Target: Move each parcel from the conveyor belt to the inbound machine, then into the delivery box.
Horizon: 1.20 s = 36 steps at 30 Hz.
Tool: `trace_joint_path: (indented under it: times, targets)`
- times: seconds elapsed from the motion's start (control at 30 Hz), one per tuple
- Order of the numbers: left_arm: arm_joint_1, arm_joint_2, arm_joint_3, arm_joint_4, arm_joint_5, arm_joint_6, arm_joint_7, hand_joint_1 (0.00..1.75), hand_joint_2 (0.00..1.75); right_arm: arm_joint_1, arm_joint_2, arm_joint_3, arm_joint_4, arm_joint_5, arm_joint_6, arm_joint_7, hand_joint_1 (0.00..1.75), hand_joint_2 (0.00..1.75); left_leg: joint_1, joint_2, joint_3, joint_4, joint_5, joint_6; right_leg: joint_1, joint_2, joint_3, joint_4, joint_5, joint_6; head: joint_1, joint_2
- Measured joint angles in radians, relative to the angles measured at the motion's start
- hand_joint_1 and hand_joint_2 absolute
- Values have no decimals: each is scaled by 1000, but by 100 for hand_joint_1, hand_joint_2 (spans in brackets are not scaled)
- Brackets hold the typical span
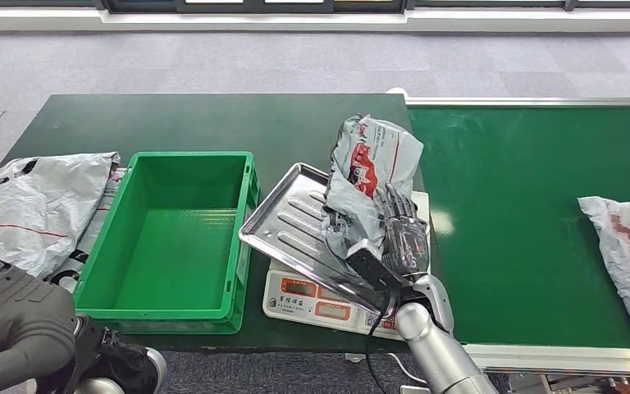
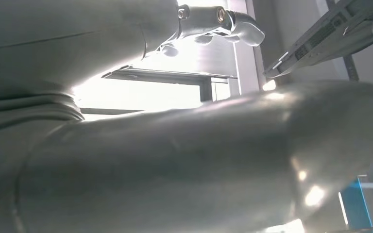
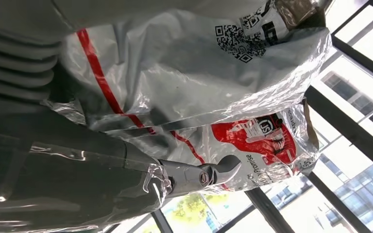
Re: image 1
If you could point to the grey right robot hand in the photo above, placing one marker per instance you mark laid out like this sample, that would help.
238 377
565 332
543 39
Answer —
407 239

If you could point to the steel scale tray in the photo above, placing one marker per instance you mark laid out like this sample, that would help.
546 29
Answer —
288 217

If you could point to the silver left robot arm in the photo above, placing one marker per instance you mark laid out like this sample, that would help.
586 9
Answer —
21 315

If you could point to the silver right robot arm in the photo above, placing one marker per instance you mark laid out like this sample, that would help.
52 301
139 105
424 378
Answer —
440 353

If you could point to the green conveyor belt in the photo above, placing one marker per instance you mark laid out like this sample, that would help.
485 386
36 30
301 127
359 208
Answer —
510 217

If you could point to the white electronic scale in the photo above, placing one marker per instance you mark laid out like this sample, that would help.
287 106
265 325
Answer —
293 304

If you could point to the white power strip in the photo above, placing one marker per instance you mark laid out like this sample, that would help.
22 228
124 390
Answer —
414 390

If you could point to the green plastic crate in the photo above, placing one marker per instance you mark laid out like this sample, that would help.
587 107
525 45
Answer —
179 245

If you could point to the large white poly bag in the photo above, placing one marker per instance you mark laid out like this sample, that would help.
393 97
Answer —
32 212

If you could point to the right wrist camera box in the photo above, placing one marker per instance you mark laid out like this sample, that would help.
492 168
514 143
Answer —
372 266

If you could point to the aluminium conveyor frame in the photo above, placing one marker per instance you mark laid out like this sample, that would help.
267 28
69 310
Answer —
538 359

